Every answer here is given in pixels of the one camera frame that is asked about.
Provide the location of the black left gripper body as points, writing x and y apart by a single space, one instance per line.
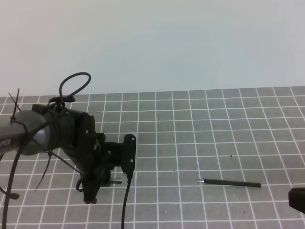
86 151

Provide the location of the black pen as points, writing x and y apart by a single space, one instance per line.
229 183

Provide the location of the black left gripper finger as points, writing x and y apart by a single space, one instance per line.
91 184

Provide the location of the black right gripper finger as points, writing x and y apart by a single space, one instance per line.
296 199

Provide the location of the black pen cap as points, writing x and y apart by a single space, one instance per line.
114 182

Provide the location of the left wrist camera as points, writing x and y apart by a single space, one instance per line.
123 154

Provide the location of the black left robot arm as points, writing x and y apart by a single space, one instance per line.
40 130

